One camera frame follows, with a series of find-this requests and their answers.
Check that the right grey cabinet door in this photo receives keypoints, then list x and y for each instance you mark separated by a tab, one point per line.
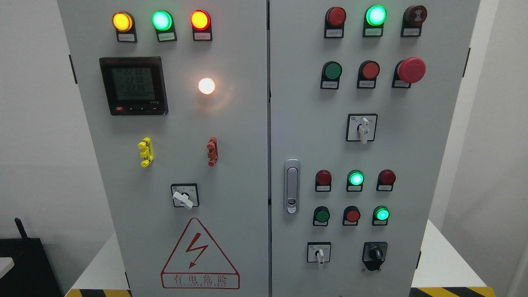
310	124

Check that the green lit light top right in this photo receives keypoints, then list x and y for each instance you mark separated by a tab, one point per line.
374	21

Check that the upper right white selector switch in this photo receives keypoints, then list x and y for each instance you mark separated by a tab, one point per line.
361	127

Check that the green lit light middle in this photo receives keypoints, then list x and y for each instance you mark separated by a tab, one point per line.
355	181

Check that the red terminal clip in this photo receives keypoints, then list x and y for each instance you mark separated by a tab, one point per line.
213	151

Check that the green lit light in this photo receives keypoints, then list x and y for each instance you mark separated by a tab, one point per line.
355	181
374	21

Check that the dark red buzzer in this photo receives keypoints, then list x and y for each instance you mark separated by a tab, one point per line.
412	21

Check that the red push button upper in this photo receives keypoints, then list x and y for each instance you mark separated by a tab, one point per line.
367	75

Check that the red emergency stop button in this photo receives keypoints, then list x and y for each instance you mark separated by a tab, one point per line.
408	71

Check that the lower white selector switch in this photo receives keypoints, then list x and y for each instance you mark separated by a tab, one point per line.
318	252

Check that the red push button lower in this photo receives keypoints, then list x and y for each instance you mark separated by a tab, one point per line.
351	216

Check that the red lit indicator light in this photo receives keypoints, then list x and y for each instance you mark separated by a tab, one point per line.
201	25

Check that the black box at left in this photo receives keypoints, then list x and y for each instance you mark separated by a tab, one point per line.
32	275

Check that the black rotary knob switch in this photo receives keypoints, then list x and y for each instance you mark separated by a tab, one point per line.
374	253

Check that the dark red light middle left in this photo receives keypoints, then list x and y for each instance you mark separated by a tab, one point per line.
323	181

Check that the green indicator light top left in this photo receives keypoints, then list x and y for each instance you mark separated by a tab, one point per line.
164	26

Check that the white lit indicator light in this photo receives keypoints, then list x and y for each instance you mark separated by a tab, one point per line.
206	86

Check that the dark red light middle right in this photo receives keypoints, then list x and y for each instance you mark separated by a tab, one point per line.
386	180

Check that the red indicator light top right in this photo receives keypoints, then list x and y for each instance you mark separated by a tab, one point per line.
334	23

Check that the green push button upper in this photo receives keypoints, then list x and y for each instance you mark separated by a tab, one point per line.
331	73

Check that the grey cabinet door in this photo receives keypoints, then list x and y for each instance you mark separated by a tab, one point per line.
232	193
310	124

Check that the black digital power meter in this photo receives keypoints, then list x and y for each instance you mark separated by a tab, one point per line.
134	86

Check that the silver door handle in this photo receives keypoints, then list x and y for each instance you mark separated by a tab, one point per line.
291	185

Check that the green lit push button lower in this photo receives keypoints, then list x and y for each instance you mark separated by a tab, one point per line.
380	216

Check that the left door white selector switch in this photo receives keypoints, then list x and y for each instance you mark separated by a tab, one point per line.
185	195

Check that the red triangle warning sticker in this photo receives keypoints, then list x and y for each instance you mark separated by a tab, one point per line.
198	262

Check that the dark red light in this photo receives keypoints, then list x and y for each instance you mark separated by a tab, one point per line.
323	181
386	180

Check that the yellow terminal clip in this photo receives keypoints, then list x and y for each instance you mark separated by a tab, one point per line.
146	152

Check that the left grey cabinet door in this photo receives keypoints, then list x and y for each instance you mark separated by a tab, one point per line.
232	193

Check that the yellow indicator light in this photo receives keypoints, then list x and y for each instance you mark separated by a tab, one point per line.
124	26

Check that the red push button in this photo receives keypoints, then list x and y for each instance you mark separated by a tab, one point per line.
367	75
351	216

